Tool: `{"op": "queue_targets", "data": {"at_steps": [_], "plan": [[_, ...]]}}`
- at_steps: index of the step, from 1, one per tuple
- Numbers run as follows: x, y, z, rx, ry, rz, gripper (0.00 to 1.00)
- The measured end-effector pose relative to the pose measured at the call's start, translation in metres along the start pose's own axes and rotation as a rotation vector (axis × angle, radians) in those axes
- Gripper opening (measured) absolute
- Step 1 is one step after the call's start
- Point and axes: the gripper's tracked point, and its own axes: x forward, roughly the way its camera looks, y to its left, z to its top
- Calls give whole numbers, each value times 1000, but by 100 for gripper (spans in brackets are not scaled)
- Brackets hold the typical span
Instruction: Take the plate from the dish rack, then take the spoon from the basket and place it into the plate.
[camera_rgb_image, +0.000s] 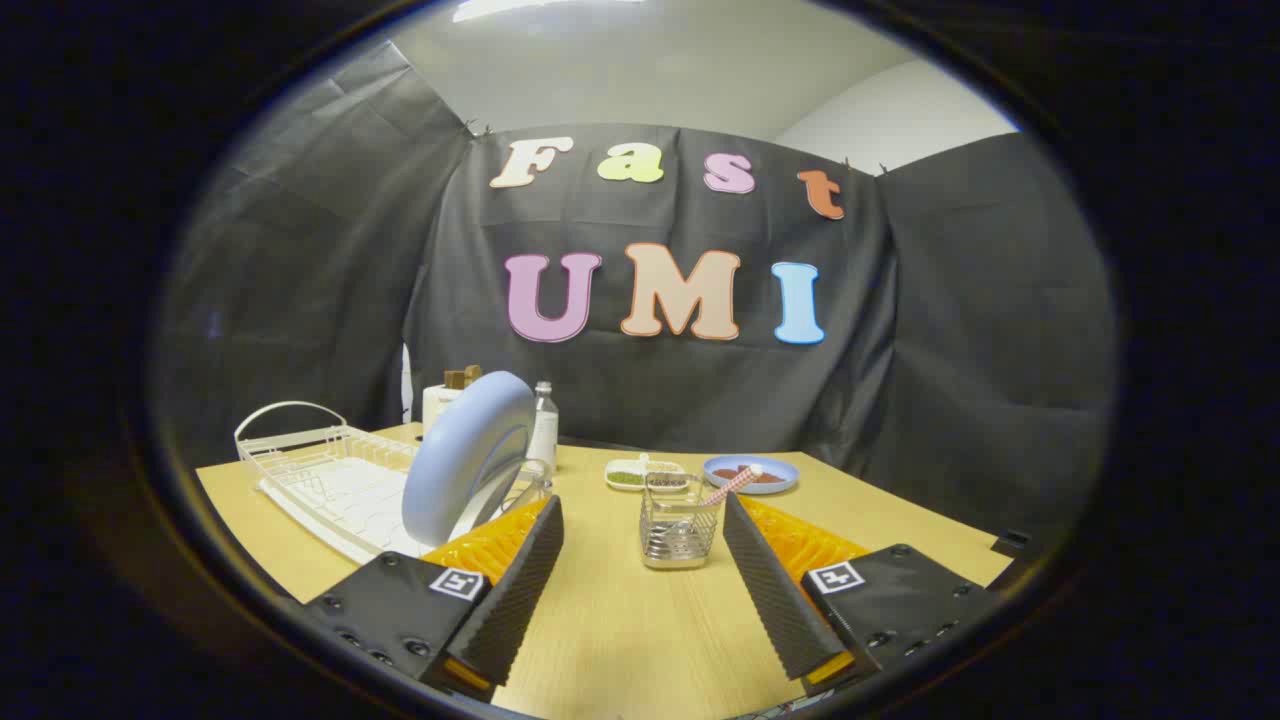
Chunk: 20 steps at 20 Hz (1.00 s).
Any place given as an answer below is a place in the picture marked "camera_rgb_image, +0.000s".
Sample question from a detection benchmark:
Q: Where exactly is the clear wire-frame basket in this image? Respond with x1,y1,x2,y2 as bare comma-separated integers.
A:
640,473,723,570

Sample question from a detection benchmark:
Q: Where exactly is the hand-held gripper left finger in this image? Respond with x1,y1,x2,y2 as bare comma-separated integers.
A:
303,495,565,703

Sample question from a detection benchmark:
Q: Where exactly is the white divided condiment dish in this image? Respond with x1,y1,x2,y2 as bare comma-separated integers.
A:
604,455,687,492

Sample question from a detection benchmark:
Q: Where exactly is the blue plate with red food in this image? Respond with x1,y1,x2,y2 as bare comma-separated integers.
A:
703,455,800,496

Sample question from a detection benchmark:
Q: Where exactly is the black backdrop cloth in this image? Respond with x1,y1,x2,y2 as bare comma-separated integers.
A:
152,40,1117,531

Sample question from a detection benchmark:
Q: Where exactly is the white container with brown blocks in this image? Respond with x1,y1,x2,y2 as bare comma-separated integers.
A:
422,365,484,435

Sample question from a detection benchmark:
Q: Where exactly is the white wire dish rack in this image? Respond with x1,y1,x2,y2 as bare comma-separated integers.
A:
234,401,550,565

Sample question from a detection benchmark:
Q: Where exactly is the light blue plate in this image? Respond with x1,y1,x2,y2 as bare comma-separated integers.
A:
402,371,537,548

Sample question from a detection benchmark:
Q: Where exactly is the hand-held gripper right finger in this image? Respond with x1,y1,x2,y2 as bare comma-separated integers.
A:
722,492,1004,697

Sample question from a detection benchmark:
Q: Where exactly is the clear plastic bottle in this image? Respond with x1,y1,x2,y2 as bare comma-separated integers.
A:
527,381,560,471

